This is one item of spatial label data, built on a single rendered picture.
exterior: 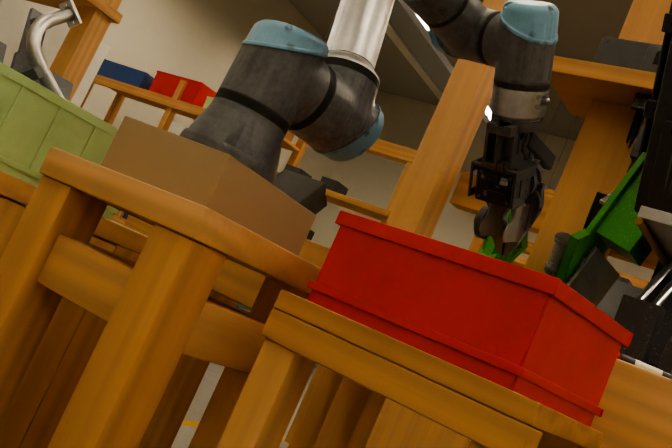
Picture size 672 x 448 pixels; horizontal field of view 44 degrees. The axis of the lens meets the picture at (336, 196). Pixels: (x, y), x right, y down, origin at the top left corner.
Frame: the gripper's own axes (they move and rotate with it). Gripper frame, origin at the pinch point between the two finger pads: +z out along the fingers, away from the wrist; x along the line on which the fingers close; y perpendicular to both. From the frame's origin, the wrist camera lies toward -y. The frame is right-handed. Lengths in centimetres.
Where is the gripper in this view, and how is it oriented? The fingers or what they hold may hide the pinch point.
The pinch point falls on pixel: (506, 245)
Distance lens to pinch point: 124.5
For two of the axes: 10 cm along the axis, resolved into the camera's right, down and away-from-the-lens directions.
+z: -0.5, 9.4, 3.5
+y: -6.4, 2.4, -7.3
